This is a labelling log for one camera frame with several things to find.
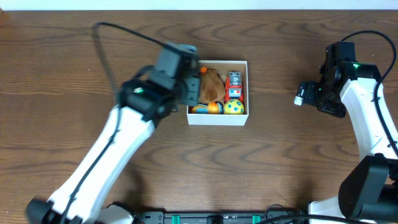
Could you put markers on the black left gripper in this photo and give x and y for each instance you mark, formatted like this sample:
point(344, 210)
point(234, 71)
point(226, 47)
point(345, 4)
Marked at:
point(191, 91)

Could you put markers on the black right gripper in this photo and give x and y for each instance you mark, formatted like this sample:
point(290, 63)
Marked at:
point(306, 94)

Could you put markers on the brown plush toy with orange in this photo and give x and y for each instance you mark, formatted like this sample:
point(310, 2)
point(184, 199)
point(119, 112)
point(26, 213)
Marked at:
point(211, 87)

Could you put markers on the orange and blue toy fish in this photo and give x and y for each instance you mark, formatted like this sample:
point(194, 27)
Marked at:
point(211, 108)

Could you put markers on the red toy fire truck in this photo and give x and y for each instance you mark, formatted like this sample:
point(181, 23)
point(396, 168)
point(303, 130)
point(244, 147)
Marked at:
point(234, 87)

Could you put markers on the yellow ball with blue letters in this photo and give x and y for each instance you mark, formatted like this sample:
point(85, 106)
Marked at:
point(233, 106)

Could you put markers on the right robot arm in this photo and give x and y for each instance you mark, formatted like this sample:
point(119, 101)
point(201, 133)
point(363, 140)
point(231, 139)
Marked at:
point(348, 87)

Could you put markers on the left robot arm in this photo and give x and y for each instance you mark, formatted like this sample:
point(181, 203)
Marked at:
point(147, 98)

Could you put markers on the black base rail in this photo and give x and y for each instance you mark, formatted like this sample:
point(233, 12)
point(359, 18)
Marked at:
point(199, 217)

